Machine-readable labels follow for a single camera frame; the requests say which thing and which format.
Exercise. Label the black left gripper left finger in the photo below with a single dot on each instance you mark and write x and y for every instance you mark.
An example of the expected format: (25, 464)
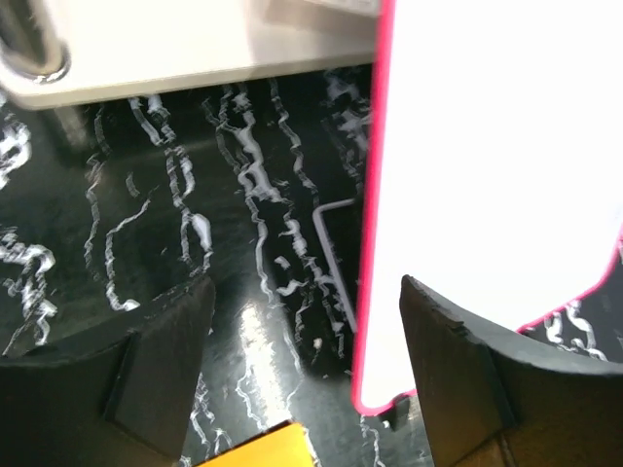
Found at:
(117, 394)

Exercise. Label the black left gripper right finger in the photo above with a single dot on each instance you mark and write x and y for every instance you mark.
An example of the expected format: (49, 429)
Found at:
(492, 397)

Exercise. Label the pink-framed whiteboard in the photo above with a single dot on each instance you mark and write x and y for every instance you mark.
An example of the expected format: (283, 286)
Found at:
(495, 171)

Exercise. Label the orange folder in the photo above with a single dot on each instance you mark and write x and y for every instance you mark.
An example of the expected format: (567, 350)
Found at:
(284, 445)

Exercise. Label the black marble pattern mat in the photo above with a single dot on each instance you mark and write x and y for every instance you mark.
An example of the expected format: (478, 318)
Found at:
(222, 180)

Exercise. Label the white two-tier shelf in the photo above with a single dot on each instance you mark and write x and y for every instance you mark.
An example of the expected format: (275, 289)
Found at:
(62, 53)

